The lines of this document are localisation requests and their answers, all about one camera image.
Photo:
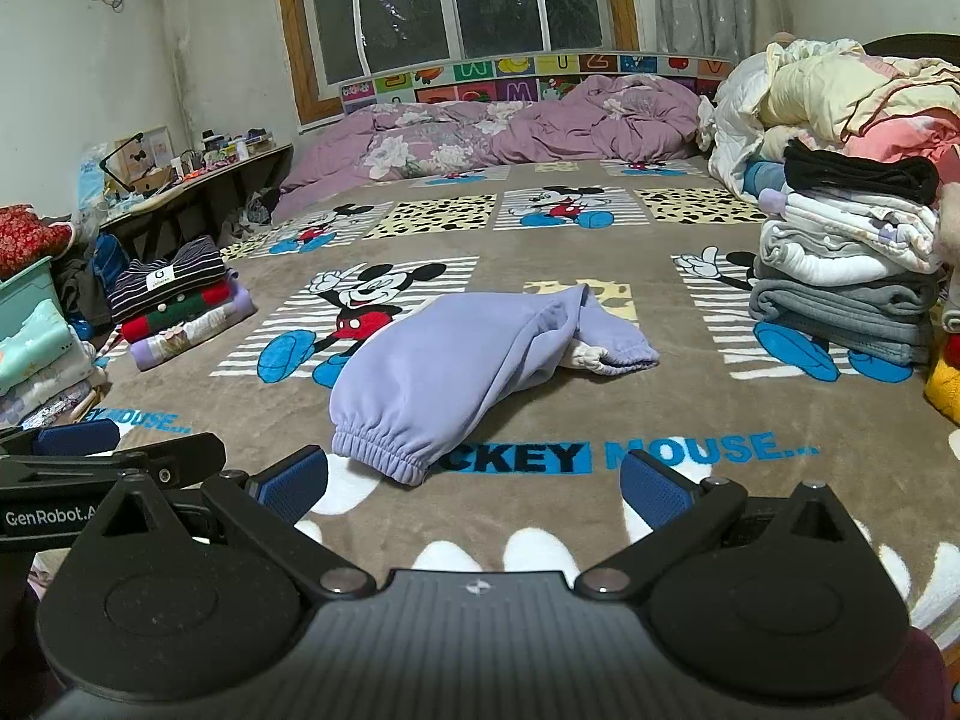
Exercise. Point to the lavender floral folded garment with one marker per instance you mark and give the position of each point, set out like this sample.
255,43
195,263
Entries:
154,351

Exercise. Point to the Mickey Mouse brown blanket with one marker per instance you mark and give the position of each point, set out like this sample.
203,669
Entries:
535,485

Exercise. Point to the dark cluttered side table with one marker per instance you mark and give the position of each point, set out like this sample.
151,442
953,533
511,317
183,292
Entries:
159,226

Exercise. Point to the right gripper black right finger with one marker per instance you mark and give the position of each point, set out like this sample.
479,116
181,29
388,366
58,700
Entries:
686,519

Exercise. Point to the grey folded clothes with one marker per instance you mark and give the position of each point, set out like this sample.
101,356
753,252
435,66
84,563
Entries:
887,319

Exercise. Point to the cream bedding pile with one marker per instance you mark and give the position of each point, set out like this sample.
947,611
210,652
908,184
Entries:
836,96

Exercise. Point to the teal storage bin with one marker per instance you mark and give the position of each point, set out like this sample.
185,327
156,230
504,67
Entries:
20,294

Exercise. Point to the black striped folded sweater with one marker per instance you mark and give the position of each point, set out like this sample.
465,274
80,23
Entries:
142,286

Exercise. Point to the black folded garment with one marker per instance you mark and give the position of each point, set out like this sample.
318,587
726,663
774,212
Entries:
914,178

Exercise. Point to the red patterned cloth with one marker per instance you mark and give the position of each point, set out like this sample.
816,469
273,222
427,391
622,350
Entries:
25,238

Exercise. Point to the colourful alphabet foam board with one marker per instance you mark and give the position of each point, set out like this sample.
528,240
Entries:
527,78

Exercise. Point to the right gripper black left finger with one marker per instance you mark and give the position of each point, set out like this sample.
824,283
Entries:
259,513

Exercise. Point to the lavender sweatpants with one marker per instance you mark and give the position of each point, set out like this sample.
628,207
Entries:
421,386

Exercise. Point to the blue striped sock garment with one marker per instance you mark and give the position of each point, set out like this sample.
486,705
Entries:
762,175

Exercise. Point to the yellow plush toy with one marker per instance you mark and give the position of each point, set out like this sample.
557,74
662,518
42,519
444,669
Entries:
942,390

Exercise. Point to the folded pastel clothes stack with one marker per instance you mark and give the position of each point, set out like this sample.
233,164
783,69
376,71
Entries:
44,363

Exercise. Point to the window with wooden frame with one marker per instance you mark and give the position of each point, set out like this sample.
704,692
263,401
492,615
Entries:
334,41

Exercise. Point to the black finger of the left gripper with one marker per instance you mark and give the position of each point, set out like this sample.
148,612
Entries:
172,464
81,438

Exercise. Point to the red green folded sweater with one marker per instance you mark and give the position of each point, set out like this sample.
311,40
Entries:
181,309

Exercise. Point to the white folded clothes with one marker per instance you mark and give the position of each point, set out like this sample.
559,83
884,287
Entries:
843,237

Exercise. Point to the pink floral quilt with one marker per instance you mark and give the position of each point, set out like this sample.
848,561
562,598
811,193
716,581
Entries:
639,118

